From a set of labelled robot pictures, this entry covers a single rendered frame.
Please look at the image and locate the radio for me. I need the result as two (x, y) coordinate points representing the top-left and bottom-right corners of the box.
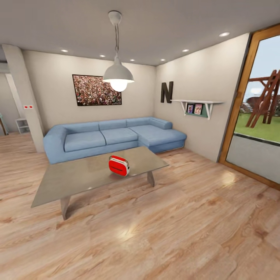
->
(109, 156), (129, 176)

